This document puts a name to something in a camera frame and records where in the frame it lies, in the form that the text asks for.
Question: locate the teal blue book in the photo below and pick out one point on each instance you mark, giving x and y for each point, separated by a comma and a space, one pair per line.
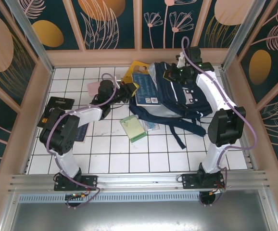
146, 89

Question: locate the pink pencil case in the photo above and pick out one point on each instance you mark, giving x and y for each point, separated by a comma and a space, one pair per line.
93, 87

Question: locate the yellow book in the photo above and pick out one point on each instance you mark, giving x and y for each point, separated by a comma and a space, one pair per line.
140, 65

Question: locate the navy blue backpack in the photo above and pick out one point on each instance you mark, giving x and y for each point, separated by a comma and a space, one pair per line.
177, 101

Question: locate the green notebook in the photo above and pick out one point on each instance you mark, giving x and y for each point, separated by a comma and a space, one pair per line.
134, 128

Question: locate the clear pack of pens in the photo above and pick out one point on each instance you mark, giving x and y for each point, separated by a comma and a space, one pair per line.
152, 125

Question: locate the black book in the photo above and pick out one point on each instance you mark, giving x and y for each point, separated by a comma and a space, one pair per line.
60, 103

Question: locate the dark navy book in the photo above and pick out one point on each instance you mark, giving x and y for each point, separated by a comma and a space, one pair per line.
81, 134

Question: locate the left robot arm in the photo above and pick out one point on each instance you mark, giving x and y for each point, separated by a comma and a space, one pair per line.
66, 134

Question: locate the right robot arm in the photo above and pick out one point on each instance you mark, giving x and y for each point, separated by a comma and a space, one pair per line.
225, 125

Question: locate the small circuit board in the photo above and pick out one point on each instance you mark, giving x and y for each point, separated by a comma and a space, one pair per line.
76, 196
217, 191

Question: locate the grey metal shelf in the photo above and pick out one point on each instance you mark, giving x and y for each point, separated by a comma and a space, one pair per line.
139, 216

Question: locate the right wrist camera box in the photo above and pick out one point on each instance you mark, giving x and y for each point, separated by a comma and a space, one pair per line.
180, 60

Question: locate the aluminium frame post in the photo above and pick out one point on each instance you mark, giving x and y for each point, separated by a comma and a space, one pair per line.
242, 33
30, 36

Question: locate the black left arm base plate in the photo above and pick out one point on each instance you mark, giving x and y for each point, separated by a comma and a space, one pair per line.
88, 180

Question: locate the aluminium mounting rail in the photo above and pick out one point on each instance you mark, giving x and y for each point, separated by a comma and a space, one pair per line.
139, 181

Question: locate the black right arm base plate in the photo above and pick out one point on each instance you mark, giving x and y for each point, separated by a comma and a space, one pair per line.
189, 181

